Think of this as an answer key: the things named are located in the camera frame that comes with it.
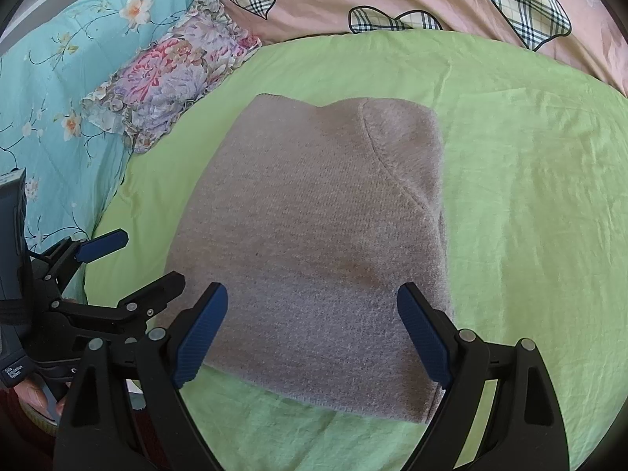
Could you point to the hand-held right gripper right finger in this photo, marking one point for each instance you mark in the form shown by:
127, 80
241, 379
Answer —
425, 334

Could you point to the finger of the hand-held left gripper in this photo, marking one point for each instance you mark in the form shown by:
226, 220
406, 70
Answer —
100, 245
157, 289

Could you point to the light green bed sheet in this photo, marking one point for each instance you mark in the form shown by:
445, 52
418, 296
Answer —
515, 206

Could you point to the purple pink floral pillow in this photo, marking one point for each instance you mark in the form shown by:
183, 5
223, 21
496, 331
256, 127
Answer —
167, 73

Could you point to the beige knit sweater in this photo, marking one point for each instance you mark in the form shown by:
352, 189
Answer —
319, 255

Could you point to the teal floral quilt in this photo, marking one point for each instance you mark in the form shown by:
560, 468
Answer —
49, 83

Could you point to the person's left hand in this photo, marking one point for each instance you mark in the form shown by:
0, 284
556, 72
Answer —
37, 397

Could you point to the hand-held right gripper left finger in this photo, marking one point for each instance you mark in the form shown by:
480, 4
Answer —
202, 333

